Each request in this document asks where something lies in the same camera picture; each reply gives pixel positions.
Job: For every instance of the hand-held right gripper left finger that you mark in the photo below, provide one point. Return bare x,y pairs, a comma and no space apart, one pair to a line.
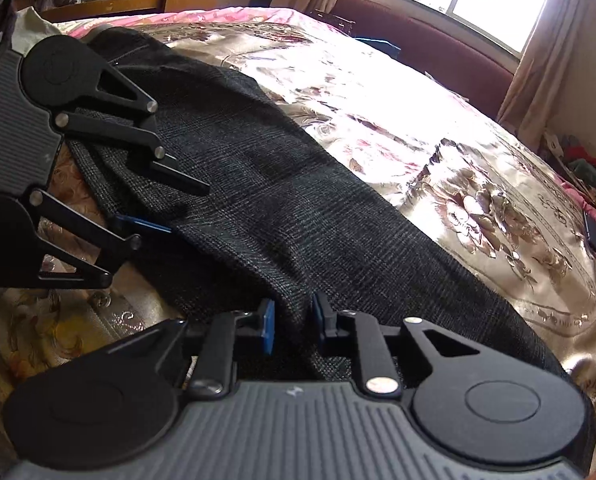
268,327

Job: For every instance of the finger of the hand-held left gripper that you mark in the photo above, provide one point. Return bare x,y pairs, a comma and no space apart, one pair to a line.
143,225
143,137

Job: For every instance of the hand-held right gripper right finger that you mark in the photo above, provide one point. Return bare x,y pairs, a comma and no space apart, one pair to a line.
323,317

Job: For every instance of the dark grey checked pants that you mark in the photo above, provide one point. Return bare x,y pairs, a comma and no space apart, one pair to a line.
303,210

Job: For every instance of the pale green cloth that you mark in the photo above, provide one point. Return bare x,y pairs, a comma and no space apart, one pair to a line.
30,30

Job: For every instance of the floral satin bedspread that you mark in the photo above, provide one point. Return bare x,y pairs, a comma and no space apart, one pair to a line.
478,185

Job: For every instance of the blue flat item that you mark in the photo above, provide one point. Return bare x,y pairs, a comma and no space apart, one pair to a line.
378,46

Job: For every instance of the maroon padded bench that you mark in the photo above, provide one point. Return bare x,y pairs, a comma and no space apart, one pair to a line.
428,45

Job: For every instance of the pile of clothes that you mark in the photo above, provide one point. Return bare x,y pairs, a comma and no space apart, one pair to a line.
588,165

